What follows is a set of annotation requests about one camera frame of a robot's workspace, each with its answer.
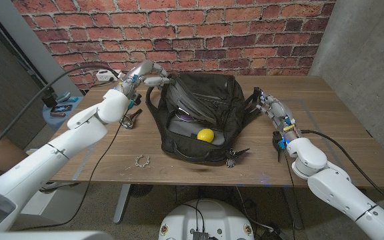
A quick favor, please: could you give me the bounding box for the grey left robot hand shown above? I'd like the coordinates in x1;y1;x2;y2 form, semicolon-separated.
118;59;176;97

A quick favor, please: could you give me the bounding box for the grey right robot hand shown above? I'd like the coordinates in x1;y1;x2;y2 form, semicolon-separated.
255;88;296;133

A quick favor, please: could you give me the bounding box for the black fabric backpack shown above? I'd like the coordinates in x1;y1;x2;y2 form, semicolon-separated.
145;72;265;165

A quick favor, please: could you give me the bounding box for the yellow dimpled ball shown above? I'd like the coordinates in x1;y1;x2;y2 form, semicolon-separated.
197;128;215;143

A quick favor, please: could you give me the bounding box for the white power strip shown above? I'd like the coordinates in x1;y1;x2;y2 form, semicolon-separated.
95;69;119;82

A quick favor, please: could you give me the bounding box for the purple printed disc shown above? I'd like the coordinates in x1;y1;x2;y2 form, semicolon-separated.
175;111;196;123

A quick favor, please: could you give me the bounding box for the red brick printed backdrop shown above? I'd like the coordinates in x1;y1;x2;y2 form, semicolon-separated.
11;0;336;89

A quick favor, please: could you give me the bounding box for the teal grey case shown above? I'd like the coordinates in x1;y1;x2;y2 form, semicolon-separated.
55;91;72;103

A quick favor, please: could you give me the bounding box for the black smartphone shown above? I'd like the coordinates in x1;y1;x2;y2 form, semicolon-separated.
50;104;73;113

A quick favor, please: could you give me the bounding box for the blue round stool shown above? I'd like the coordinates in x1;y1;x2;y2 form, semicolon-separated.
41;96;85;131

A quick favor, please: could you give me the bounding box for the small black box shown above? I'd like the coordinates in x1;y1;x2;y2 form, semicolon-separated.
41;94;58;108

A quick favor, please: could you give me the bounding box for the grey table leg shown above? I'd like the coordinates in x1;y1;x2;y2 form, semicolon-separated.
281;187;305;230

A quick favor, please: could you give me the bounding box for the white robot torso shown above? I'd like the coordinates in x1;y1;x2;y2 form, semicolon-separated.
158;199;255;240

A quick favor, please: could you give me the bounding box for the white table leg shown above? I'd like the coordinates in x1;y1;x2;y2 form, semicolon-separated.
113;183;131;224

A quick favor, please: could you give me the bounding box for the person bare leg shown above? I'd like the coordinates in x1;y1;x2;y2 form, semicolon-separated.
0;119;29;173

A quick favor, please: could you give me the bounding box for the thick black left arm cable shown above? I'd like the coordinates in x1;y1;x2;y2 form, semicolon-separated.
0;64;120;161

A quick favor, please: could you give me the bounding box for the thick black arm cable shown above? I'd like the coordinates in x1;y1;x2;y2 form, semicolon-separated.
300;129;384;214
0;64;120;161

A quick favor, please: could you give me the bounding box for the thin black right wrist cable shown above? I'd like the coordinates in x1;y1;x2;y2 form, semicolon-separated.
280;149;296;231

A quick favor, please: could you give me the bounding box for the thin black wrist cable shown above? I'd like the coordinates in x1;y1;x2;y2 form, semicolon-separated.
280;149;296;231
18;98;136;231

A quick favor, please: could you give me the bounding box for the grey toothed metal ring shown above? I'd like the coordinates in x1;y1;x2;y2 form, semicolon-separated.
135;155;151;169

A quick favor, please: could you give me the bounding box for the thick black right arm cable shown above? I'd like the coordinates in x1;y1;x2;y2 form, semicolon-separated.
300;129;384;214

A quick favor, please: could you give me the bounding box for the thin black left wrist cable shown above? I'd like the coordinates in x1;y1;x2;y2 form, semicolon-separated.
18;98;136;231

